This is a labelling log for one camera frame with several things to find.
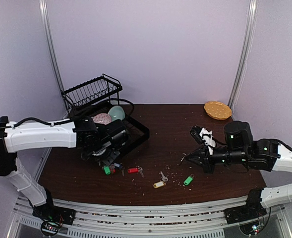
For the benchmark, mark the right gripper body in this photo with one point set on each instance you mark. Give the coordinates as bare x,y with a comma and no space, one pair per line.
207,160

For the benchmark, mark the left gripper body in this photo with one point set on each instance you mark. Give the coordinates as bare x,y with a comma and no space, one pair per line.
104,157

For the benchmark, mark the large metal oval keyring plate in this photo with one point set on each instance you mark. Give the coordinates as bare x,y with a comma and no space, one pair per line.
102,154

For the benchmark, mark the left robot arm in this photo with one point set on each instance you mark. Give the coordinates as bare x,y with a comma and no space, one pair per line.
33,133

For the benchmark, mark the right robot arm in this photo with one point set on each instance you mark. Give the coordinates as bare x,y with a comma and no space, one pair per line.
240,148

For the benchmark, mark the red tag with keys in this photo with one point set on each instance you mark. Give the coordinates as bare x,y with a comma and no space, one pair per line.
136,169

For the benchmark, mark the green key tag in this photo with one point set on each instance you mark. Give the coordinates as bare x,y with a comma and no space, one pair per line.
188,180
107,170

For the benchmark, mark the pink patterned bowl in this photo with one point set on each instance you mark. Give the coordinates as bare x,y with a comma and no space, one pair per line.
102,118

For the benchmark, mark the light green bowl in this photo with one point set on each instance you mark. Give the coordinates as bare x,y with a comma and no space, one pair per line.
116,112

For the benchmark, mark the small silver key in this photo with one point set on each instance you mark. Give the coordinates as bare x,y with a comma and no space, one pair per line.
163,177

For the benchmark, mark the yellow key tag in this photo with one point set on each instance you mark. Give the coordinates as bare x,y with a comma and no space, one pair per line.
159,184

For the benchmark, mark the yellow dotted plate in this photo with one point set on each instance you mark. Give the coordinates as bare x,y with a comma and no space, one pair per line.
217,110

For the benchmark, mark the black wire dish rack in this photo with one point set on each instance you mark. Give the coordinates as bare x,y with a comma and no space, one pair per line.
99,95

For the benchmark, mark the metal base rail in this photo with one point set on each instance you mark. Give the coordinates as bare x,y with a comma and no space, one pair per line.
196,220

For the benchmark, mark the right aluminium frame post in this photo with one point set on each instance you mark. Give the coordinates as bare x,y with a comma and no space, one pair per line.
246,47

